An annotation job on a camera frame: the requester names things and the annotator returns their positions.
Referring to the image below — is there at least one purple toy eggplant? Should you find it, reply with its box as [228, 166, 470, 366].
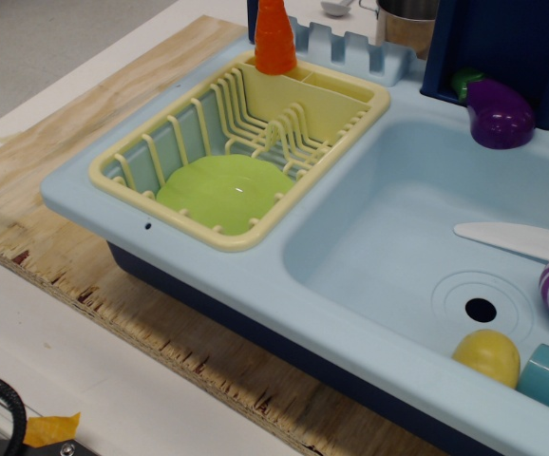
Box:
[451, 67, 536, 150]

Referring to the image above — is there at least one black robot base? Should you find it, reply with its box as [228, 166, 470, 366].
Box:
[0, 440, 98, 456]

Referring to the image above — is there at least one orange toy carrot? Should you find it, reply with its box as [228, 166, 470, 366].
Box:
[255, 0, 297, 76]

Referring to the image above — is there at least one green plastic plate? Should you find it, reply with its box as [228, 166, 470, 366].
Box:
[156, 154, 294, 236]

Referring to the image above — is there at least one yellow plastic dish rack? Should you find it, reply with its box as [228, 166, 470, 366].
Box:
[88, 52, 390, 252]

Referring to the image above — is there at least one stainless steel pot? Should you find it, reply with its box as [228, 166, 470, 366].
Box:
[359, 0, 440, 61]

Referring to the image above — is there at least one dark blue faucet tower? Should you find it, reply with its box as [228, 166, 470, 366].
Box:
[421, 0, 549, 130]

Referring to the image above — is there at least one yellow toy lemon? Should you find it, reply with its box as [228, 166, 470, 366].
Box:
[452, 330, 521, 389]

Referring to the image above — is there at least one plywood board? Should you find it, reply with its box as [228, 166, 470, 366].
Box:
[0, 4, 437, 455]

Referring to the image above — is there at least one yellow masking tape piece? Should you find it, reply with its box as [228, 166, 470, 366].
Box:
[23, 412, 82, 448]

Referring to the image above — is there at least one white plastic toy knife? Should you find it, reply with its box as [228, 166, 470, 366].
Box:
[453, 222, 549, 261]

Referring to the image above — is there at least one light blue toy sink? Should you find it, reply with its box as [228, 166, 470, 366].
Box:
[40, 15, 549, 456]

